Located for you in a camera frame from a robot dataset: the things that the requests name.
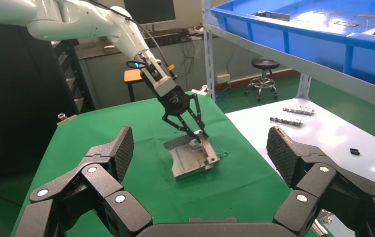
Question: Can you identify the blue plastic bin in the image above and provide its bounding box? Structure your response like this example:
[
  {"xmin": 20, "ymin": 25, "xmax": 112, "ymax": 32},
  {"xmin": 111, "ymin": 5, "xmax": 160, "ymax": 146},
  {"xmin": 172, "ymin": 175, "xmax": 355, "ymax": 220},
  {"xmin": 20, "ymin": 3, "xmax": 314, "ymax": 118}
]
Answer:
[{"xmin": 210, "ymin": 0, "xmax": 375, "ymax": 94}]

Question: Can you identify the white metal shelf unit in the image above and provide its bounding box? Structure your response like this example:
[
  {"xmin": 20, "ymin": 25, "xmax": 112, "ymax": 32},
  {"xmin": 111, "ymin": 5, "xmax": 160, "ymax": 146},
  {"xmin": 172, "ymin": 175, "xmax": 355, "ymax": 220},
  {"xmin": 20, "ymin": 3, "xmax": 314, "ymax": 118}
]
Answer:
[{"xmin": 202, "ymin": 0, "xmax": 375, "ymax": 114}]

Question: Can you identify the large green table cloth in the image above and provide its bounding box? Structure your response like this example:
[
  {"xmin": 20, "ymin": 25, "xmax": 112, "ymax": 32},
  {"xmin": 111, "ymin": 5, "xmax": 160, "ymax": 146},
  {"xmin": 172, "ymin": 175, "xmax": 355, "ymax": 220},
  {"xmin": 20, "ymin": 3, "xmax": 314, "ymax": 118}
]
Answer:
[{"xmin": 10, "ymin": 91, "xmax": 333, "ymax": 237}]

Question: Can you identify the black computer monitor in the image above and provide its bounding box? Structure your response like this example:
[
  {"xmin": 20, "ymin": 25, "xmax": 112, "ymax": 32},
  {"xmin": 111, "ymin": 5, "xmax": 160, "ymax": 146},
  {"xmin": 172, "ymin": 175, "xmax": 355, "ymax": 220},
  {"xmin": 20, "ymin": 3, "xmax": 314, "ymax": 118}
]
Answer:
[{"xmin": 123, "ymin": 0, "xmax": 177, "ymax": 26}]

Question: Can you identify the blue floor cable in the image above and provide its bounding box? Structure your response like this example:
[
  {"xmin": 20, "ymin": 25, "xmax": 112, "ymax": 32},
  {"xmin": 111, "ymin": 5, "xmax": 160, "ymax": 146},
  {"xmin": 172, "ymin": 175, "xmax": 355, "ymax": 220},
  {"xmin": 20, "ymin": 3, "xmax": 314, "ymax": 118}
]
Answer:
[{"xmin": 215, "ymin": 86, "xmax": 234, "ymax": 111}]

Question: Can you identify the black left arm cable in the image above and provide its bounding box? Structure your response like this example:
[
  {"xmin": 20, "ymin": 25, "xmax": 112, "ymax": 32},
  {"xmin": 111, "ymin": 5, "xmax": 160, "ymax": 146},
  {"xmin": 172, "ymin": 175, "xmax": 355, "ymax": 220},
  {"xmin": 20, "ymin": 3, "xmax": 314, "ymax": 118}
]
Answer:
[{"xmin": 89, "ymin": 0, "xmax": 172, "ymax": 71}]

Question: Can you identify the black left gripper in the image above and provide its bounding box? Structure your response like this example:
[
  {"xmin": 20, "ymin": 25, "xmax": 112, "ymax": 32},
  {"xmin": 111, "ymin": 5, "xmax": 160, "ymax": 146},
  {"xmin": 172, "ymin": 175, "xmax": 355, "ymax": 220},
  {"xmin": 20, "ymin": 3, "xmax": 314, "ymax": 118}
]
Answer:
[{"xmin": 159, "ymin": 85, "xmax": 209, "ymax": 144}]

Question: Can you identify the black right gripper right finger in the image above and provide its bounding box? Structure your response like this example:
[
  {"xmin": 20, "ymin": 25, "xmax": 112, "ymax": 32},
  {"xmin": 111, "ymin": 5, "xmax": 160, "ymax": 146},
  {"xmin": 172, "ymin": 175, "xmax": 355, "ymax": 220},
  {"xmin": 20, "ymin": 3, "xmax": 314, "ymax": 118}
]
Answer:
[{"xmin": 265, "ymin": 125, "xmax": 375, "ymax": 237}]

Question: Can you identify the grey workbench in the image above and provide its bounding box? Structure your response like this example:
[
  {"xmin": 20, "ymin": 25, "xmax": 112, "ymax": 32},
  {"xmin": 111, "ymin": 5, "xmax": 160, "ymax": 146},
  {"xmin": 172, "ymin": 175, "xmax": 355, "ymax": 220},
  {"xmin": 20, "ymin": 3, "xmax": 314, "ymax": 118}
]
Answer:
[{"xmin": 75, "ymin": 28, "xmax": 212, "ymax": 110}]

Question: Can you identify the black power strip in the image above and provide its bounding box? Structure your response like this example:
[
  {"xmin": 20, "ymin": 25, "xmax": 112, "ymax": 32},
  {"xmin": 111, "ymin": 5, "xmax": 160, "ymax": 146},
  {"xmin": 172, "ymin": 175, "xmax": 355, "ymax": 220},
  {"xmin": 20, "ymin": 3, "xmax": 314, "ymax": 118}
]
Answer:
[{"xmin": 143, "ymin": 33, "xmax": 188, "ymax": 48}]

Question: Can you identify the grey machined metal plate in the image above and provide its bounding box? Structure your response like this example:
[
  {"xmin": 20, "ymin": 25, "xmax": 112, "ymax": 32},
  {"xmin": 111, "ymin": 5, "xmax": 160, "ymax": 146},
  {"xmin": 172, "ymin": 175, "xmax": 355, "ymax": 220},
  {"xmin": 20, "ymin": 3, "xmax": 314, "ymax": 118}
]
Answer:
[{"xmin": 164, "ymin": 129, "xmax": 221, "ymax": 181}]

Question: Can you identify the orange seat stool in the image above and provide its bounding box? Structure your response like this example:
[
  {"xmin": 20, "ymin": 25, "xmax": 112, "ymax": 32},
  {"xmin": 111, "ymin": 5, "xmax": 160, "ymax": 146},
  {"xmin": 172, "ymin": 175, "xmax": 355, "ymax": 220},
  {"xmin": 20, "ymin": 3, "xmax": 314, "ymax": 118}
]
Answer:
[{"xmin": 124, "ymin": 69, "xmax": 144, "ymax": 103}]

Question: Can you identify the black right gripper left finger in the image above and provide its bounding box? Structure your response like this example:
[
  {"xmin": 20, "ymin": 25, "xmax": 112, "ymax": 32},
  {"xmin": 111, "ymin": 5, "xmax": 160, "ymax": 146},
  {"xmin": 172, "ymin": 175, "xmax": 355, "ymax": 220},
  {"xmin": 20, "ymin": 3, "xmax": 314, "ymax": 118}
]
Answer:
[{"xmin": 13, "ymin": 125, "xmax": 154, "ymax": 237}]

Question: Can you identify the dark metal part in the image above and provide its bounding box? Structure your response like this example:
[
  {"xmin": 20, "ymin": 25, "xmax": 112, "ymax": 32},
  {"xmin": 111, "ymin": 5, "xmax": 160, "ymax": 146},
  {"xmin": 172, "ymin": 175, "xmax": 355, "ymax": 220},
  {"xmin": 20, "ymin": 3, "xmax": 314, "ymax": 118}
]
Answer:
[{"xmin": 252, "ymin": 10, "xmax": 291, "ymax": 22}]

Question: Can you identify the black cabinet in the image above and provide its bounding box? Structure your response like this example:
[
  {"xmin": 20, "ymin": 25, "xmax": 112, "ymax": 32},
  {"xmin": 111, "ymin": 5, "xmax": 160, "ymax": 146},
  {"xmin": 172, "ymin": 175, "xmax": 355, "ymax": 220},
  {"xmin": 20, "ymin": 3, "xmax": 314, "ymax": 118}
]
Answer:
[{"xmin": 0, "ymin": 23, "xmax": 80, "ymax": 182}]

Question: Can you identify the grey ribbed metal strip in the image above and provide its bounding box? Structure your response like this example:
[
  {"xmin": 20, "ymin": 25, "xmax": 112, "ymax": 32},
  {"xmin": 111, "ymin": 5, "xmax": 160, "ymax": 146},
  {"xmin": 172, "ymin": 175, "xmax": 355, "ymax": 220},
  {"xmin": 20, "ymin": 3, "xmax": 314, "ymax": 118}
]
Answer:
[
  {"xmin": 269, "ymin": 117, "xmax": 303, "ymax": 127},
  {"xmin": 283, "ymin": 106, "xmax": 316, "ymax": 117}
]

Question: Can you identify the black round swivel stool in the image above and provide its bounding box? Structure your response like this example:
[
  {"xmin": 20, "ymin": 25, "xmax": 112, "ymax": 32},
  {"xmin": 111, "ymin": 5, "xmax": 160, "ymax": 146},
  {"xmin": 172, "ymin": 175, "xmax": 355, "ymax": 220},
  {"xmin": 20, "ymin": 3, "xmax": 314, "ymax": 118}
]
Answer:
[{"xmin": 243, "ymin": 58, "xmax": 280, "ymax": 102}]

